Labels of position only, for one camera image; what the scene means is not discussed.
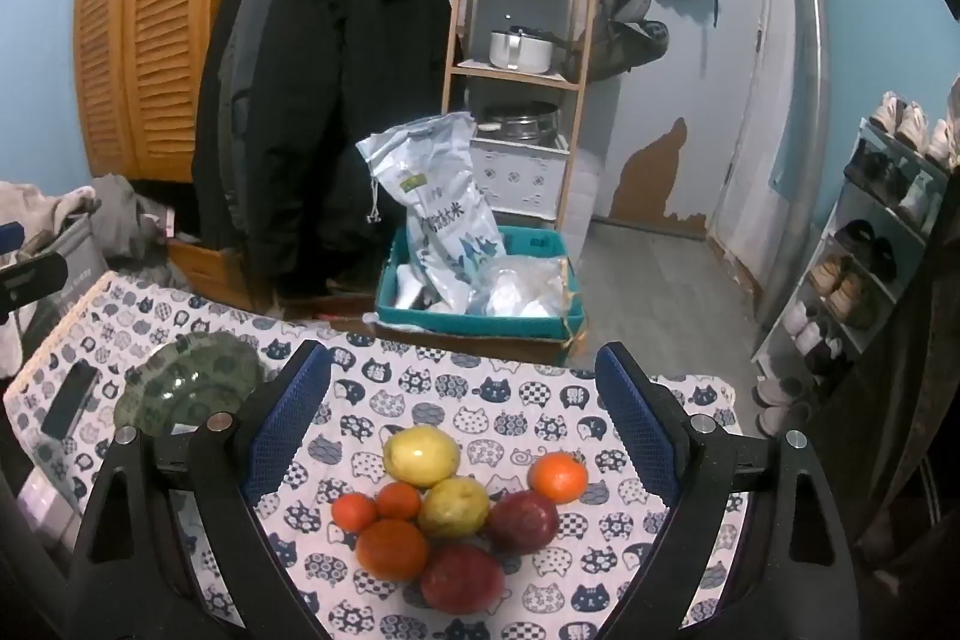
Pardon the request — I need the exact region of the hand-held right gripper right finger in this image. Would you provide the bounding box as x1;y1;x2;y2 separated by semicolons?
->
592;341;860;640

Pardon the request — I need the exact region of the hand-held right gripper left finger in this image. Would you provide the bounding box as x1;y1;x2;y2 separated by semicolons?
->
67;340;335;640

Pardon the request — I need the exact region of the medium orange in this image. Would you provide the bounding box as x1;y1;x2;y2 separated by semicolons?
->
528;452;588;504

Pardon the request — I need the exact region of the small orange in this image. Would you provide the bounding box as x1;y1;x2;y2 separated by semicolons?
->
331;493;378;534
376;482;423;522

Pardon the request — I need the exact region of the green patterned plate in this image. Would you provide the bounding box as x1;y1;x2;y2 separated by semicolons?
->
114;331;263;438

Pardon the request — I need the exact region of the large yellow apple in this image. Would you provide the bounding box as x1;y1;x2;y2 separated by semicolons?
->
383;426;461;489

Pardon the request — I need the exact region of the red apple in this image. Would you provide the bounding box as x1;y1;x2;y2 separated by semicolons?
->
486;491;560;555
420;543;506;614

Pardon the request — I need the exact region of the large orange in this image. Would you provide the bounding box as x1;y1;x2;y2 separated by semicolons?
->
355;519;431;583

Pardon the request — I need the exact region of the small yellow apple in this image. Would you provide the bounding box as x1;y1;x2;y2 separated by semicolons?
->
417;476;491;540

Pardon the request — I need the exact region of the grey laundry basket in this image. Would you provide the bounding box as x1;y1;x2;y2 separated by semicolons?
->
15;212;113;341

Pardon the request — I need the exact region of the grey clothing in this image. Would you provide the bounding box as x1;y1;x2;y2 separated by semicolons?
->
90;173;177;259

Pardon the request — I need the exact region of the black smartphone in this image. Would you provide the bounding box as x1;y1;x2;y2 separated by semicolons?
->
39;361;102;438

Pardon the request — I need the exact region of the flat cardboard box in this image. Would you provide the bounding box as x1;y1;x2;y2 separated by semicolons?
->
274;291;376;330

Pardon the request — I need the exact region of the teal cardboard box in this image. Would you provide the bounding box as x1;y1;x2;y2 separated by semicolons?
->
373;225;584;363

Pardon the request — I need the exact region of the cat print tablecloth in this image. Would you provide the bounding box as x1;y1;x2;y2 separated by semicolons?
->
4;271;751;640

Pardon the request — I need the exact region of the clear plastic bag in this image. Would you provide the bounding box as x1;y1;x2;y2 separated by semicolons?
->
469;256;571;319

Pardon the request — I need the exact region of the small white packet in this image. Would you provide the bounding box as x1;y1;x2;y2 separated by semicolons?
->
16;452;87;536

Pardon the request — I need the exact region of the wooden louvered wardrobe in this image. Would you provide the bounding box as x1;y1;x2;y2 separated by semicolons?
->
73;0;301;184

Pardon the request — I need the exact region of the group of assorted shoes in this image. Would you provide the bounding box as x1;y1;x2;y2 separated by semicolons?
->
754;77;960;438

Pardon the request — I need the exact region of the white patterned storage box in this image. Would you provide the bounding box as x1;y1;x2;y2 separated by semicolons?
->
471;134;571;217

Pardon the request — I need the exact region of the grey jacket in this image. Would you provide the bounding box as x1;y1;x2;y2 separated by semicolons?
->
216;0;295;251

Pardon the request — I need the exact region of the white and blue rice bag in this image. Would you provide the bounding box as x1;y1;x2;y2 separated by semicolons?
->
355;112;507;315

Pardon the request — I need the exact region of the white shoe rack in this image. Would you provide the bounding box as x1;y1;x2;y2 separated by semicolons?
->
750;77;960;438

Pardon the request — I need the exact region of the steel pot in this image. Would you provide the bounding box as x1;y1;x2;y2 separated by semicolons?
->
474;101;562;146

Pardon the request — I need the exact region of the black hooded coat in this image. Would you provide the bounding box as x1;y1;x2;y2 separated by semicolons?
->
191;0;453;300

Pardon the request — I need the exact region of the white door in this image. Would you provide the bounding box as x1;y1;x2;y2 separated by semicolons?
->
675;0;775;247

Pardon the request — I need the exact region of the wooden shelf rack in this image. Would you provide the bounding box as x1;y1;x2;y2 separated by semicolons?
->
441;0;601;251

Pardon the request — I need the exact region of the dark hanging bag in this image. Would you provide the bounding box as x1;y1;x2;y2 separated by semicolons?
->
585;0;672;82

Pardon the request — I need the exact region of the white pot with lid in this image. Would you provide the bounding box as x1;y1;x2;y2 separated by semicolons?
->
489;26;556;71

